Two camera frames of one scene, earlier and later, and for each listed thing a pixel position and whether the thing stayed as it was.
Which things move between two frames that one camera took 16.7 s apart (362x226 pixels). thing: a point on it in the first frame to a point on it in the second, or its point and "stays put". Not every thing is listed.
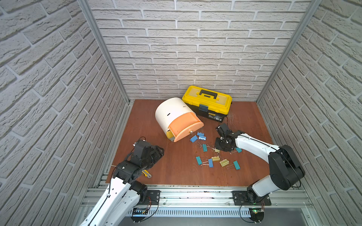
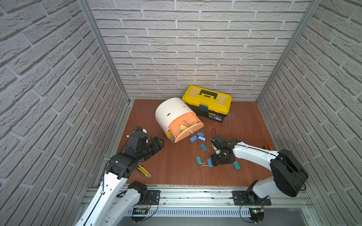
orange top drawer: (184, 125) stays put
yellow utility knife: (146, 173) stays put
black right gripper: (217, 145) to (215, 161)
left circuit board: (138, 213) stays put
